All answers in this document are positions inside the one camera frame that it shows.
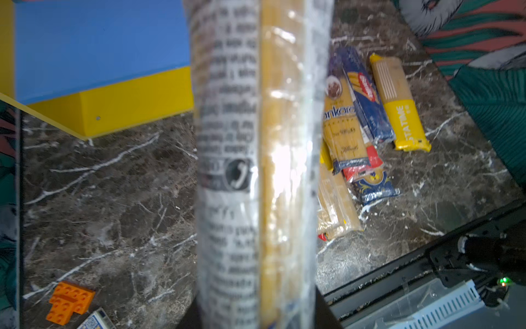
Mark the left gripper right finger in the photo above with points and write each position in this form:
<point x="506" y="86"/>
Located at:
<point x="324" y="318"/>

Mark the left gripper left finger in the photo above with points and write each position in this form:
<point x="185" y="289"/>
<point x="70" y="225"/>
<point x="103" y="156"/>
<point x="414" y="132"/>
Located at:
<point x="190" y="320"/>

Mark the yellow-topped spaghetti bag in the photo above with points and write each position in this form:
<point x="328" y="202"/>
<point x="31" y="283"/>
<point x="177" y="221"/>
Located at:
<point x="337" y="214"/>

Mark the Ankara spaghetti bag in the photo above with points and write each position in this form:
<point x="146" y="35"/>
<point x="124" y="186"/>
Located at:
<point x="341" y="126"/>

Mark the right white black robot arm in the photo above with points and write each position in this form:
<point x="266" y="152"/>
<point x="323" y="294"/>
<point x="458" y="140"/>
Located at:
<point x="502" y="256"/>

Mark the yellow shelf pink blue boards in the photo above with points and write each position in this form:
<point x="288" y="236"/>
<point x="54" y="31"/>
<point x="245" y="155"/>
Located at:
<point x="92" y="68"/>

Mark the small colourful card box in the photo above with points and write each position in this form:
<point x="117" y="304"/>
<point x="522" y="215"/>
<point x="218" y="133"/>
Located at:
<point x="98" y="319"/>

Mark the orange toy brick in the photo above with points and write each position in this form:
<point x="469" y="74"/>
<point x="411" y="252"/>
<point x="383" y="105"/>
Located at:
<point x="67" y="299"/>

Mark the blue yellow crest spaghetti bag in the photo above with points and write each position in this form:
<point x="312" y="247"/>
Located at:
<point x="374" y="186"/>

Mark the white perforated vent strip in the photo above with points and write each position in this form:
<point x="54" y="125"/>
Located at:
<point x="439" y="306"/>

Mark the red-ended labelled spaghetti bag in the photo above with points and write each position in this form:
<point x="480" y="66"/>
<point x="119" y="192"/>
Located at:
<point x="373" y="162"/>

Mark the blue Barilla spaghetti box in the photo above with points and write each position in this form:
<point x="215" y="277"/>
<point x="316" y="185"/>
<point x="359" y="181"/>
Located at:
<point x="371" y="110"/>

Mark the yellow Pastatime spaghetti bag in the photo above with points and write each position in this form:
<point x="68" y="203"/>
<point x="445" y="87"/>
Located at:
<point x="394" y="91"/>

